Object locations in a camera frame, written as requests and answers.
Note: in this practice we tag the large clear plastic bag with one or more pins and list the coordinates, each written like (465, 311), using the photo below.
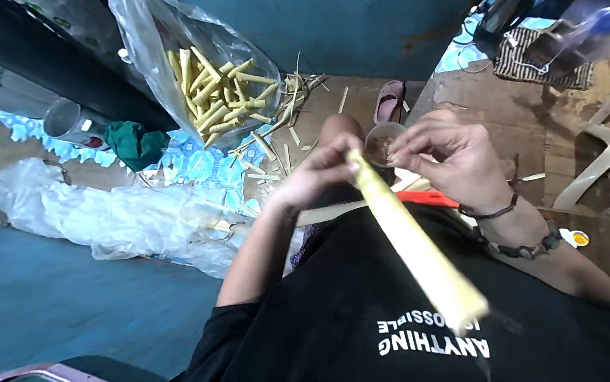
(143, 63)

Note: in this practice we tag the person's left fingers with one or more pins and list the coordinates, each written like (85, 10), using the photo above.
(339, 146)

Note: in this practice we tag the dark green cloth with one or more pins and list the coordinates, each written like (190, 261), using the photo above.
(136, 146)

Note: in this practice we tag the brown striped mat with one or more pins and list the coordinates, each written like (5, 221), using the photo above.
(514, 61)

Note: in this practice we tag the crumpled whitish plastic sheet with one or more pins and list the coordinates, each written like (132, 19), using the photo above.
(124, 212)

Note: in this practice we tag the person's legs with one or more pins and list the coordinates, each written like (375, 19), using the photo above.
(341, 127)

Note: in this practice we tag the pink slipper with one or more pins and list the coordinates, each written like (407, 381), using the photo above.
(388, 102)

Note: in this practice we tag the person's right hand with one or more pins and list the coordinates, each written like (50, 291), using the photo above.
(467, 164)

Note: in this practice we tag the long yellow-green leaf cone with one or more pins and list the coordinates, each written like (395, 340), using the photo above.
(411, 238)

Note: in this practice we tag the person's left thumb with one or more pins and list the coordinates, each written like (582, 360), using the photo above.
(341, 173)

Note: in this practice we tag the pile of yellow-green rolls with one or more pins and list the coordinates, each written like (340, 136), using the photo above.
(213, 101)

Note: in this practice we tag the person's right forearm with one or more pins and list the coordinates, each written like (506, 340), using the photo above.
(554, 265)

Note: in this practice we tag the person's left hand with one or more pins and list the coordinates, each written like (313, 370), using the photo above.
(305, 184)

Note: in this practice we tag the scattered leaf strips heap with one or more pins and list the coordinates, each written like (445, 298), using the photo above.
(290, 114)

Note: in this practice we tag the clear bowl with brown bits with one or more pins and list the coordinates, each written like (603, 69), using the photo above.
(379, 144)

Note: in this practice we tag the person's right thumb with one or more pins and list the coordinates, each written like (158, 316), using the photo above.
(419, 164)

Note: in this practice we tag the person's body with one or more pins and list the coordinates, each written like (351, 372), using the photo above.
(337, 313)

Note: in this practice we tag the blue white patterned floor sheet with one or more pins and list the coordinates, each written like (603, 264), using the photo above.
(199, 167)

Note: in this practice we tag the beige plastic chair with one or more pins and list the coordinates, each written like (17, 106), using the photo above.
(605, 154)

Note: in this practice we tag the person's left forearm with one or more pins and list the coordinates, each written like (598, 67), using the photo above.
(257, 254)

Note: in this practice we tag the pink-rimmed object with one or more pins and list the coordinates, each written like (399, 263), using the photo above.
(53, 370)

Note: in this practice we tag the purple translucent plastic bag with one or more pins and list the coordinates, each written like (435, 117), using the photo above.
(602, 26)

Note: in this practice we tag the person's right fingers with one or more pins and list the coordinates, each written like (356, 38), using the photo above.
(432, 132)

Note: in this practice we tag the clear plastic jar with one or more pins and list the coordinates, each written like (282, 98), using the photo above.
(63, 124)

